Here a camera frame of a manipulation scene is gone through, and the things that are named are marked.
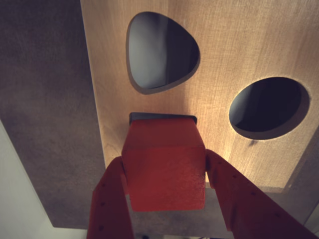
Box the wooden shape sorter box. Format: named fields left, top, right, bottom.
left=79, top=0, right=319, bottom=195

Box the red wooden cube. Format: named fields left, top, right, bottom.
left=121, top=118, right=207, bottom=213

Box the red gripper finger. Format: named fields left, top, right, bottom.
left=86, top=157, right=135, bottom=239
left=205, top=149, right=319, bottom=239

